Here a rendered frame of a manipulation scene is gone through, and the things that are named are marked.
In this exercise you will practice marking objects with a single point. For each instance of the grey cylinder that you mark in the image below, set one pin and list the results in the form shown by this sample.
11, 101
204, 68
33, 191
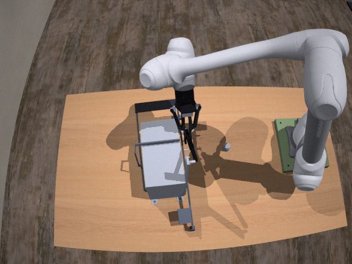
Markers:
226, 147

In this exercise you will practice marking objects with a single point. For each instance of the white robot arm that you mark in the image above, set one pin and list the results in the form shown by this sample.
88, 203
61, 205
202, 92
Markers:
325, 86

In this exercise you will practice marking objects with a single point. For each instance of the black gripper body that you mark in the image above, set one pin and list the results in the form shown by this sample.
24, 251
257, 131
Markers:
184, 97

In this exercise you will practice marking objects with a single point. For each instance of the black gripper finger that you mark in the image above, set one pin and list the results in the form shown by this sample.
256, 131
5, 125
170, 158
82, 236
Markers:
194, 125
182, 126

